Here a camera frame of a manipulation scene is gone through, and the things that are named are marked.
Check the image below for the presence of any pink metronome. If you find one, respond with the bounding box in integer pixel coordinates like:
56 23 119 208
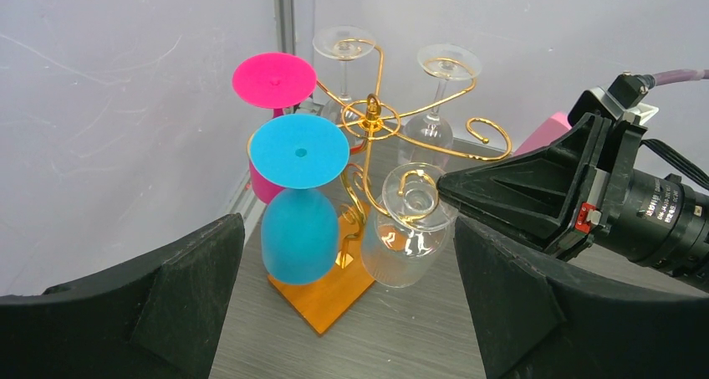
513 112 571 156

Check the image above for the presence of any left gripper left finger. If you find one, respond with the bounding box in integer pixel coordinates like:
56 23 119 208
1 213 245 378

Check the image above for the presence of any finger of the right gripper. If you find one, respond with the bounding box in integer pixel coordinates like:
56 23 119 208
436 114 610 255

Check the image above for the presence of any clear wine glass back left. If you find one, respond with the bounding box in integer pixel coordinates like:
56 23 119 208
313 25 376 104

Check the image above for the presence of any gold wire glass rack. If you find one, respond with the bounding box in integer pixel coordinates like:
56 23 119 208
309 37 513 267

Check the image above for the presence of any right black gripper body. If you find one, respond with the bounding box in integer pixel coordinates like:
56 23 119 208
573 122 649 255

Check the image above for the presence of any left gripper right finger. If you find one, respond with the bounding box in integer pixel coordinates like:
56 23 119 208
454 218 708 378

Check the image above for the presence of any clear wine glass back right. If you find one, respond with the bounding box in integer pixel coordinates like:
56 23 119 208
397 44 482 169

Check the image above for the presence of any pink wine glass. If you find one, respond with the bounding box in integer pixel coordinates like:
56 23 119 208
232 52 317 205

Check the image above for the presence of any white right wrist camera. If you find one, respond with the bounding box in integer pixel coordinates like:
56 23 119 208
567 73 659 126

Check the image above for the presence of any clear wine glass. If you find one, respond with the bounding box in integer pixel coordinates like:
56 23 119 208
313 25 376 104
397 44 482 169

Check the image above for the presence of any blue wine glass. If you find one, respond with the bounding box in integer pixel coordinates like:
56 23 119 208
250 114 349 285

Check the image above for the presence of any short ribbed clear glass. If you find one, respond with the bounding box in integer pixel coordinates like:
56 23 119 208
361 162 458 288

